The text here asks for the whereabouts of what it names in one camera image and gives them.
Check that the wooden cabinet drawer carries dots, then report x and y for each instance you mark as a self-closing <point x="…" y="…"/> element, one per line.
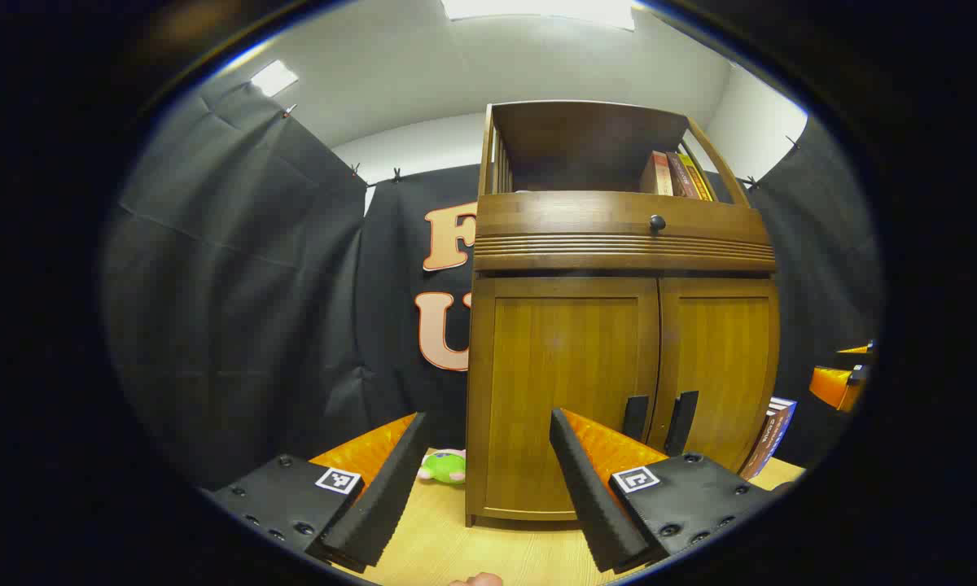
<point x="578" y="224"/>

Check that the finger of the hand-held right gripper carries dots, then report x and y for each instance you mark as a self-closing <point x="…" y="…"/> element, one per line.
<point x="859" y="349"/>
<point x="838" y="389"/>

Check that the wooden shoe cabinet door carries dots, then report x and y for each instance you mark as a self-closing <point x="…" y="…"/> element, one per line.
<point x="725" y="358"/>
<point x="554" y="366"/>

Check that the yellow book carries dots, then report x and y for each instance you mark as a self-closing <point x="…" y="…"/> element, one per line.
<point x="698" y="183"/>

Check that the small ceiling light panel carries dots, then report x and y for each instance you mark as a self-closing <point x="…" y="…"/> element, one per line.
<point x="273" y="78"/>

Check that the green plush toy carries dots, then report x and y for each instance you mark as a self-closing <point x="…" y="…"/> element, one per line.
<point x="444" y="468"/>

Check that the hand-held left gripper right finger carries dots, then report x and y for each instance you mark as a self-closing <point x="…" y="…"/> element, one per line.
<point x="586" y="496"/>

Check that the black backdrop cloth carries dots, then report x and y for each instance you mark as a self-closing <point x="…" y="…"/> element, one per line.
<point x="236" y="309"/>

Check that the wooden double-door shoe cabinet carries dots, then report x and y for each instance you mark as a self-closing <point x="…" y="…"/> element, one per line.
<point x="586" y="146"/>

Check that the brown book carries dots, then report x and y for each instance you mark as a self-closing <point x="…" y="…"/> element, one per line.
<point x="682" y="177"/>

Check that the blue book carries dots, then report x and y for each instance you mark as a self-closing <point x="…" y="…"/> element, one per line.
<point x="773" y="431"/>

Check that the cream and red book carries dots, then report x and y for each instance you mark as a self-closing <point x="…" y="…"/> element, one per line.
<point x="659" y="175"/>

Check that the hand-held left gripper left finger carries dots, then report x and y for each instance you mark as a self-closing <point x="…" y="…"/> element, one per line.
<point x="387" y="496"/>

